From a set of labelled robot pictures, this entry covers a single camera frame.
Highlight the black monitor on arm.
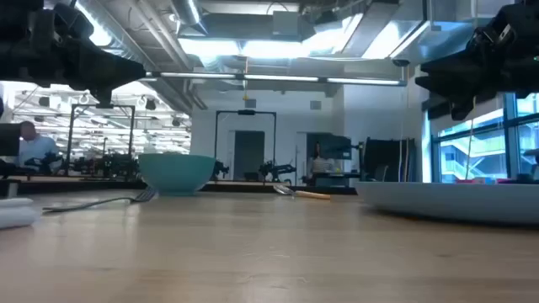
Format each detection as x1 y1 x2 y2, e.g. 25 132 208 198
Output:
320 133 364 162

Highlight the person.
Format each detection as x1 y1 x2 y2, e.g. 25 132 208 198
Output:
308 141 337 177
16 120 61 169

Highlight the white napkin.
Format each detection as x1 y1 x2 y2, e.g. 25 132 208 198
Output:
0 196 42 231

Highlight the black upright panel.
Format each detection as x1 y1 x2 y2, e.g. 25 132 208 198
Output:
362 137 417 183

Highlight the spoon with wooden handle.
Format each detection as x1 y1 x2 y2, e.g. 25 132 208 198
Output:
272 183 332 201

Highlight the pale blue-grey plate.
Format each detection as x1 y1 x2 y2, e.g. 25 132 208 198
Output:
355 180 539 226

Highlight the silver round air duct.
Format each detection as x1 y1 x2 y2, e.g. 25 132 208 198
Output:
169 0 208 35

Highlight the metal fork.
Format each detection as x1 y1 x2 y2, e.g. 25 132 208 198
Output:
41 188 157 214

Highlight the black metal rig frame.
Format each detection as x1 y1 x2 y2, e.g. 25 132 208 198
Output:
65 104 136 177
213 109 278 178

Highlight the black computer monitor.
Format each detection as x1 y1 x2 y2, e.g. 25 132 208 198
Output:
0 123 22 157

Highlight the large window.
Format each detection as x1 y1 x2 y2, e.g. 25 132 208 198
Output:
430 91 539 184

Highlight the yellow hanging cable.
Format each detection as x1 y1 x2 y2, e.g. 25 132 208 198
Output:
464 95 478 182

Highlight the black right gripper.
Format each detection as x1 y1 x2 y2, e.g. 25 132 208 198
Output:
414 0 539 122

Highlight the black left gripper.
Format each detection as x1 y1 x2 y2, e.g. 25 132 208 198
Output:
0 0 147 109

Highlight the long ceiling light bar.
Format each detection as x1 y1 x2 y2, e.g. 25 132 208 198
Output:
138 70 408 88

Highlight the teal ribbed bowl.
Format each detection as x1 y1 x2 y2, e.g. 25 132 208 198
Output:
137 153 216 197

